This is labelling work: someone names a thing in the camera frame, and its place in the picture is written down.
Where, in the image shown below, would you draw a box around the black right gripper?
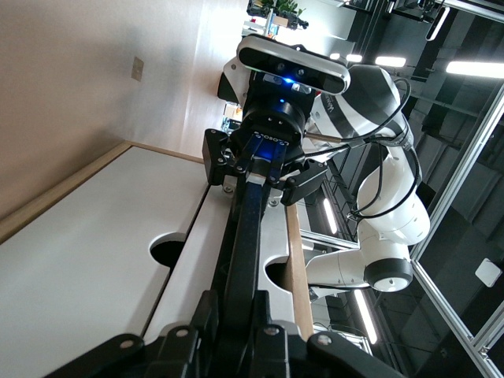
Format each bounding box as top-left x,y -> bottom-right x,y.
201,97 -> 329,207

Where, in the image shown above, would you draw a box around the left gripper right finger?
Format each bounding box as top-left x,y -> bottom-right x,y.
250,290 -> 407,378

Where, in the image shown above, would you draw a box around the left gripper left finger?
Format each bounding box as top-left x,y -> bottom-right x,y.
43,289 -> 221,378

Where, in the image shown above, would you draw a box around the black drawer handle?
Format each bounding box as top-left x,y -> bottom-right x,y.
210,172 -> 276,335

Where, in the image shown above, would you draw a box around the plain white drawer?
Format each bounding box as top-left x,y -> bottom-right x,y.
0,146 -> 210,378

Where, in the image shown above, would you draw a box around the ceiling strip light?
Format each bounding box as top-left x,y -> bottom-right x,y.
425,5 -> 451,42
374,55 -> 408,69
353,288 -> 379,345
321,197 -> 339,236
446,60 -> 504,80

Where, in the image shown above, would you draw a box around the green potted plant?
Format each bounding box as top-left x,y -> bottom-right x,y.
270,0 -> 307,17

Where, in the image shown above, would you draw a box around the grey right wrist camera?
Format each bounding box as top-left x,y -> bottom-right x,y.
235,34 -> 352,96

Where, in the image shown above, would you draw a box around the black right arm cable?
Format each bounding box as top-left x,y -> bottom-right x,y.
305,76 -> 424,222

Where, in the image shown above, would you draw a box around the aluminium frame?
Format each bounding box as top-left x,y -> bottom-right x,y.
409,80 -> 504,378

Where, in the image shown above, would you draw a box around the white square wall device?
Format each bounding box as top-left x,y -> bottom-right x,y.
473,257 -> 503,289

